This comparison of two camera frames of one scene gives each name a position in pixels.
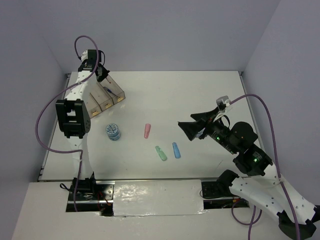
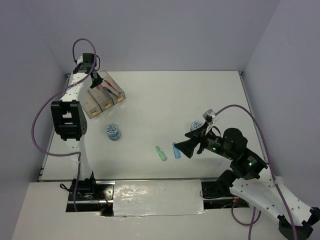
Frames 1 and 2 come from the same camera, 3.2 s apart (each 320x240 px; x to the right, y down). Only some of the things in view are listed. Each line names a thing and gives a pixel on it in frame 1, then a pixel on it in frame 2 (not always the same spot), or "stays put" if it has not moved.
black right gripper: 190,128 to 186,146
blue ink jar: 112,131 stays put
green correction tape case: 161,153 stays put
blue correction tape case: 177,152 stays put
